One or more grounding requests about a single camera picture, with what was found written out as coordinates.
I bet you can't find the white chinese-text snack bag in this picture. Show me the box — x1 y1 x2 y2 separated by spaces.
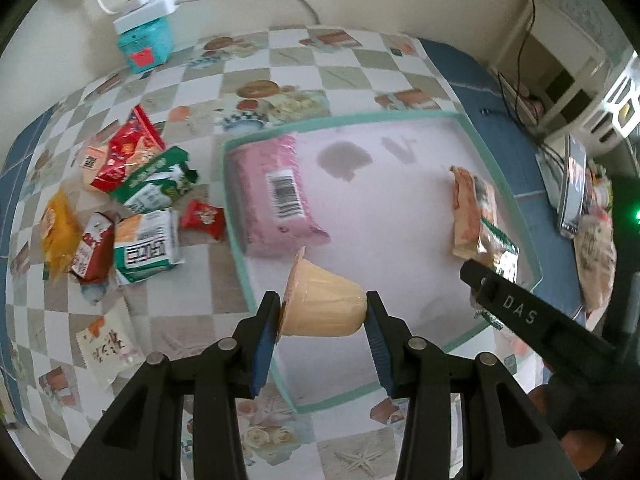
75 299 145 389

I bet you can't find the green white cracker packet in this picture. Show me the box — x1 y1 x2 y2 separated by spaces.
114 208 183 285

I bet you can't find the orange biscuit packet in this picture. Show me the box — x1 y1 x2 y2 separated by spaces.
449 166 498 261

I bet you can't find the cream jelly cup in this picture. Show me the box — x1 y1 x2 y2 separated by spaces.
278 247 368 338

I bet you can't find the yellow soft bread bag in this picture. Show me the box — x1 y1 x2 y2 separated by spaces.
40 188 81 281

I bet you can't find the small red candy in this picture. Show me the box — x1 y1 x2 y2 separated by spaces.
180 200 226 242

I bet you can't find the green mung biscuit pack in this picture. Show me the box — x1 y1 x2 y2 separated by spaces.
110 146 198 214

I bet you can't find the pink snack bag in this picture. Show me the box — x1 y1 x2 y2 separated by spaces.
227 133 331 257

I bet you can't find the bun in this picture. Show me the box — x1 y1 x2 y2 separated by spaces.
77 133 118 193

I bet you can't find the red foil snack bag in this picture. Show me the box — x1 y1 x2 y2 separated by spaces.
89 104 166 193

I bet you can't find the round cookie clear packet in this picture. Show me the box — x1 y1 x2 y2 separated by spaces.
473 217 520 283

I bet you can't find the paper bag with print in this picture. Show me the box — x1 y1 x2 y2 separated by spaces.
573 214 617 313

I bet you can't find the red white snack box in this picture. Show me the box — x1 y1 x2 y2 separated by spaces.
70 212 115 283

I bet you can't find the patterned checkered tablecloth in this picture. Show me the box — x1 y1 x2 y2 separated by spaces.
1 27 582 458

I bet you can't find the smartphone on stand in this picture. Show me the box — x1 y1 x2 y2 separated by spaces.
536 136 587 238

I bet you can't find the teal shallow tray box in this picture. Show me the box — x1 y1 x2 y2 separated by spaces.
222 110 542 413

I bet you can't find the teal cube toy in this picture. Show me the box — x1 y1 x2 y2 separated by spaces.
117 16 174 74

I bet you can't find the white power strip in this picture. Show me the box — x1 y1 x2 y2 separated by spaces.
113 0 180 35

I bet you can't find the black usb cable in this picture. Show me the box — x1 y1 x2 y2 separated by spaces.
479 0 566 162

